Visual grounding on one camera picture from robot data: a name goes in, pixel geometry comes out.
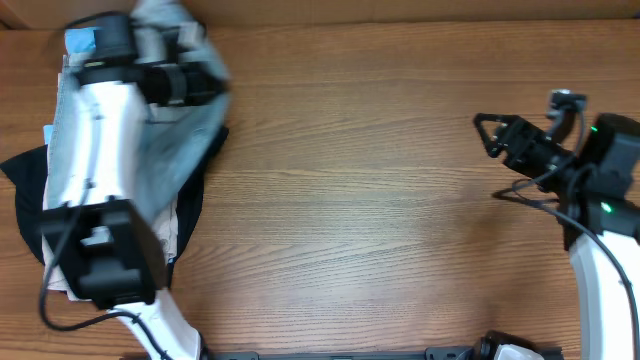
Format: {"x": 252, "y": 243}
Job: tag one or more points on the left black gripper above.
{"x": 198, "y": 83}

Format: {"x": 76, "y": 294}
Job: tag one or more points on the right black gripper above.
{"x": 511, "y": 138}

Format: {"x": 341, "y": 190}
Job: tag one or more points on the light blue denim shorts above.
{"x": 124, "y": 147}

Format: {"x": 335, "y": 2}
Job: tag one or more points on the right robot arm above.
{"x": 586, "y": 192}

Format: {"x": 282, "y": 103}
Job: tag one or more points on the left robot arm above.
{"x": 159, "y": 326}

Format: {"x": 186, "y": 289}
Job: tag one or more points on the light blue garment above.
{"x": 76, "y": 41}

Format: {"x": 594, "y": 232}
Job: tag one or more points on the beige folded shorts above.
{"x": 165, "y": 225}

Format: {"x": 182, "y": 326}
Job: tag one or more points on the black garment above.
{"x": 110, "y": 258}

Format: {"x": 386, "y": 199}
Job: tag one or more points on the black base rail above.
{"x": 433, "y": 353}

